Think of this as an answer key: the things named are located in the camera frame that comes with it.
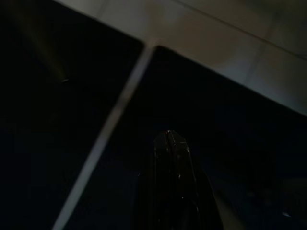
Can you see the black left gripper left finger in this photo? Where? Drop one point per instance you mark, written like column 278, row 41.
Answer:
column 160, row 179

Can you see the black floor mat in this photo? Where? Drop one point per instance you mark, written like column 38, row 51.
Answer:
column 48, row 143
column 239, row 155

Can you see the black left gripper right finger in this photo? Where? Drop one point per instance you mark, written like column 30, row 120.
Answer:
column 187, row 191

